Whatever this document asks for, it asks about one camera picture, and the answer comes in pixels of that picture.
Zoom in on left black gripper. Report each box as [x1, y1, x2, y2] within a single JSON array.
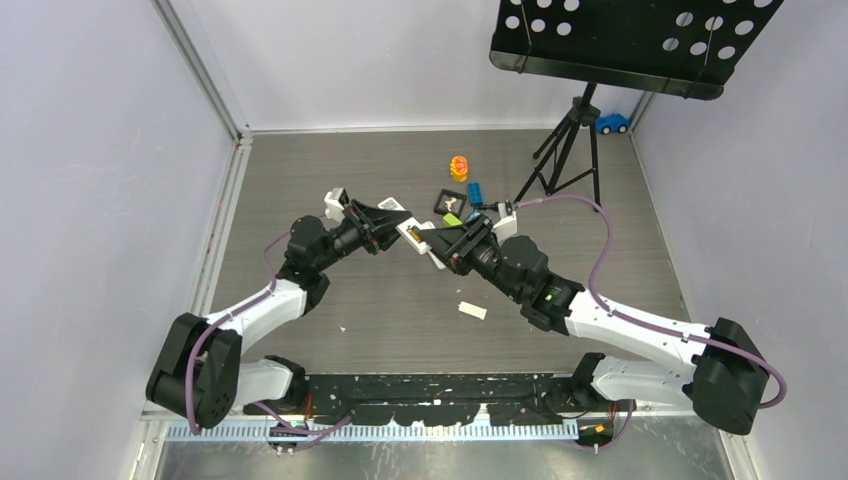
[[315, 201, 413, 273]]

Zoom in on black perforated music stand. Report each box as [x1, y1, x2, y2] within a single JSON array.
[[489, 0, 781, 198]]

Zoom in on black screw bolt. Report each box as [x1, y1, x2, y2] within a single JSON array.
[[477, 203, 502, 215]]

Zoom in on green block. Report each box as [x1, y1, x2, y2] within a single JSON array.
[[442, 213, 463, 227]]

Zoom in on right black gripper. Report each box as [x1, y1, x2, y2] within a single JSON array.
[[419, 214, 525, 302]]

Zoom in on white remote control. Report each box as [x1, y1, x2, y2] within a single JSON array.
[[378, 197, 435, 255], [428, 250, 446, 271]]

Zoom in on gold green battery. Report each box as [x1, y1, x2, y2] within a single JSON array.
[[408, 227, 422, 243]]

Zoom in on black square frame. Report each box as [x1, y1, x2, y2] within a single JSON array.
[[433, 189, 468, 217]]

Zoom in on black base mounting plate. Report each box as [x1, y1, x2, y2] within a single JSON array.
[[244, 373, 635, 447]]

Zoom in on orange yellow toy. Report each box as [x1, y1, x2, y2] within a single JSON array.
[[449, 155, 468, 183]]

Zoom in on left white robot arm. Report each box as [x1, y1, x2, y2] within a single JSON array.
[[145, 199, 412, 433]]

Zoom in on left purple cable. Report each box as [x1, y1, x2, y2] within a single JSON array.
[[184, 229, 296, 437]]

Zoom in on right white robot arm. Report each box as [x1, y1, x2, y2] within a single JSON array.
[[414, 217, 778, 435]]

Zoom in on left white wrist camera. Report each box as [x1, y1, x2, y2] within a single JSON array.
[[324, 187, 349, 223]]

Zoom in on blue toy car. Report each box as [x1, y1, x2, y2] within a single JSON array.
[[595, 113, 631, 135]]

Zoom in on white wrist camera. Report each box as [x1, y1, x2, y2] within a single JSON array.
[[324, 187, 349, 223], [493, 200, 518, 244]]

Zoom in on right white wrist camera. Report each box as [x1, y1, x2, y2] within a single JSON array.
[[493, 200, 518, 244]]

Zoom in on blue toy brick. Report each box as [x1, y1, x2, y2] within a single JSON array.
[[467, 182, 485, 208]]

